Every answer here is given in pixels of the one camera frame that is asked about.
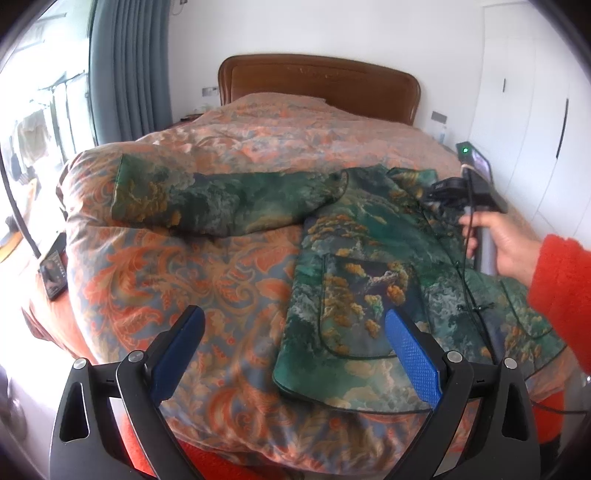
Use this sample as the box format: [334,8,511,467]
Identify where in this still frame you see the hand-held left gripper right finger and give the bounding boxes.
[384,308,541,480]

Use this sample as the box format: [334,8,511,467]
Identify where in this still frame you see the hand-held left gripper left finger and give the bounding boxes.
[50,305,206,480]

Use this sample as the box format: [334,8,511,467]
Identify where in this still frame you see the green printed jacket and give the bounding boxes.
[111,154,568,414]

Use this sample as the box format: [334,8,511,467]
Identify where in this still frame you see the person's right forearm red sleeve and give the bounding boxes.
[525,233,591,376]

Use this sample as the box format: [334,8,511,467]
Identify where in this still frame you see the hanging clothes outside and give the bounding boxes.
[14,108,52,162]

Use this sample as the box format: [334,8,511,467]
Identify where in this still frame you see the person's right hand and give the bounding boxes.
[458,213,542,289]

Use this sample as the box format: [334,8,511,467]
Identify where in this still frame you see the orange floral quilt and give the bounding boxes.
[55,91,566,478]

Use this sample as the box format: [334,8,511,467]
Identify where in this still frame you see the white wardrobe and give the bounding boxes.
[462,4,591,243]

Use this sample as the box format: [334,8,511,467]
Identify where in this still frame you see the dark flat object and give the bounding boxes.
[39,232,71,302]

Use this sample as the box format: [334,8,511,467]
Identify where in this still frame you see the wooden headboard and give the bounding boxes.
[217,54,422,126]

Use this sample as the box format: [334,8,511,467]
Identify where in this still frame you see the floral pillow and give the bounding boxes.
[238,91,329,106]

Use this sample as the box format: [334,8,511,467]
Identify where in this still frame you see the grey-blue curtain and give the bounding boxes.
[88,0,174,145]

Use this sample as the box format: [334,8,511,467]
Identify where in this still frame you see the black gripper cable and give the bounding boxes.
[463,167,478,271]

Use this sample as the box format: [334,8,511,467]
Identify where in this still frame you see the long black cable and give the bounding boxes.
[0,150,44,260]

